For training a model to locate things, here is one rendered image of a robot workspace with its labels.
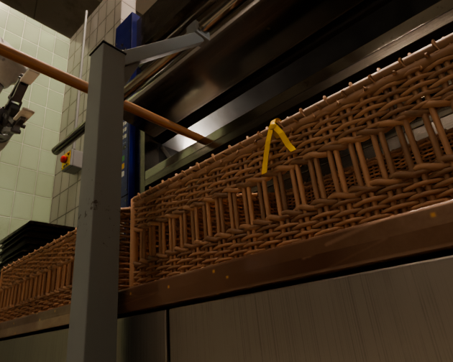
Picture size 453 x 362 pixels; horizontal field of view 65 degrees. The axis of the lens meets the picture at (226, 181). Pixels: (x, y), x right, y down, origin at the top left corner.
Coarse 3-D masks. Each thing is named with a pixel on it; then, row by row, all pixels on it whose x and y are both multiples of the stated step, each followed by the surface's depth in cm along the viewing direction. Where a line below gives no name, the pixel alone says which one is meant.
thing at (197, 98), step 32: (256, 0) 104; (288, 0) 102; (320, 0) 102; (352, 0) 102; (224, 32) 112; (256, 32) 112; (288, 32) 112; (192, 64) 123; (224, 64) 123; (256, 64) 123; (160, 96) 137; (192, 96) 137; (160, 128) 153
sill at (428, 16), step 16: (448, 0) 81; (416, 16) 85; (432, 16) 83; (400, 32) 87; (368, 48) 92; (336, 64) 98; (352, 64) 94; (304, 80) 104; (320, 80) 100; (288, 96) 106; (256, 112) 114; (224, 128) 122; (192, 144) 132; (208, 144) 126; (176, 160) 136
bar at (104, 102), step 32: (224, 0) 75; (192, 32) 79; (96, 64) 55; (128, 64) 60; (160, 64) 88; (96, 96) 52; (128, 96) 99; (96, 128) 49; (96, 160) 47; (96, 192) 46; (96, 224) 44; (96, 256) 43; (96, 288) 41; (96, 320) 40; (96, 352) 39
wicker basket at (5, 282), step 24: (120, 216) 61; (240, 216) 86; (72, 240) 70; (120, 240) 60; (24, 264) 84; (48, 264) 75; (72, 264) 68; (120, 264) 58; (0, 288) 91; (24, 288) 81; (48, 288) 72; (120, 288) 57; (0, 312) 87; (24, 312) 77
